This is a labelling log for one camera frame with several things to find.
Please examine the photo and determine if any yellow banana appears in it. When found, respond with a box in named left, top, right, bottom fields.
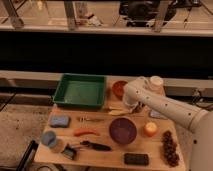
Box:
left=108, top=107, right=130, bottom=116

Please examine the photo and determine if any black rectangular sponge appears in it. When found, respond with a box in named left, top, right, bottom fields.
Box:
left=124, top=153, right=149, bottom=166

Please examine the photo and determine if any small metal cup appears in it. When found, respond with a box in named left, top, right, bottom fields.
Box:
left=134, top=103, right=145, bottom=113

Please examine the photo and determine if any blue sponge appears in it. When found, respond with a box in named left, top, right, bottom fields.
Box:
left=49, top=116, right=70, bottom=128

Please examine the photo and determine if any bunch of red grapes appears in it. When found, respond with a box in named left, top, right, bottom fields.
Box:
left=162, top=130, right=179, bottom=167

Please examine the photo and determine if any purple bowl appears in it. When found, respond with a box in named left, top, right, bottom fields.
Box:
left=109, top=117, right=137, bottom=145

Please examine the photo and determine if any orange fruit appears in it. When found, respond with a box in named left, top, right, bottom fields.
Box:
left=143, top=122, right=158, bottom=137

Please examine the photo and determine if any small orange bowl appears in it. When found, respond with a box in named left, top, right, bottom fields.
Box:
left=112, top=81, right=127, bottom=99

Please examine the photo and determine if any green plastic tray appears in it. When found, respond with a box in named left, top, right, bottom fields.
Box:
left=53, top=73, right=106, bottom=109

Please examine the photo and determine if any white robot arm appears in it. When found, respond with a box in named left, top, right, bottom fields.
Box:
left=123, top=77, right=213, bottom=171

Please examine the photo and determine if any small black clip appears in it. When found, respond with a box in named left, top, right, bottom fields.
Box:
left=61, top=144, right=79, bottom=160

